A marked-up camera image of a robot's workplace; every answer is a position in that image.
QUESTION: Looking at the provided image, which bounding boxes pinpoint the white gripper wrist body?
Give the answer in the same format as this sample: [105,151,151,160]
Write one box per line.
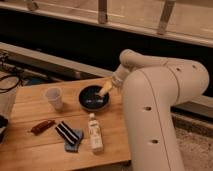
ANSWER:
[112,65,130,87]

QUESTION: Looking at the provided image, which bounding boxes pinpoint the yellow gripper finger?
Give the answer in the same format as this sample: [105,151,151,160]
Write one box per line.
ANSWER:
[99,81,113,96]

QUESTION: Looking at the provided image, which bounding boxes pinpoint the black ceramic bowl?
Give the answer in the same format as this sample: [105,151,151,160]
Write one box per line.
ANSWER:
[79,85,110,111]

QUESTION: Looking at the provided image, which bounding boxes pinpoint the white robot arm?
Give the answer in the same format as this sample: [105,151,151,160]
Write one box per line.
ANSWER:
[110,49,209,171]

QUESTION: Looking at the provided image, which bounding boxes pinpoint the white plastic cup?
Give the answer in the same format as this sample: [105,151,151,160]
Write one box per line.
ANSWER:
[44,87,63,110]

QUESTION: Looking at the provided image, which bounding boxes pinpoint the white drink bottle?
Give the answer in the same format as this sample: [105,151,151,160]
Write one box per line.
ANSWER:
[88,113,104,154]

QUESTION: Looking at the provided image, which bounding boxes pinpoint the blue cloth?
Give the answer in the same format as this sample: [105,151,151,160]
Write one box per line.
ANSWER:
[64,129,85,153]

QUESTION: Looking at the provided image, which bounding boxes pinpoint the brown snack bar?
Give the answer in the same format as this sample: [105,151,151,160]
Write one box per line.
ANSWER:
[31,120,55,135]

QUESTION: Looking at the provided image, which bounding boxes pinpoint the black object at left edge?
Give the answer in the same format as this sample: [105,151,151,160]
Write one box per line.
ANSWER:
[0,115,8,143]

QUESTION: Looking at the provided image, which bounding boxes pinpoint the black cable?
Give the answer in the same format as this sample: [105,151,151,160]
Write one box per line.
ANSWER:
[0,53,24,94]

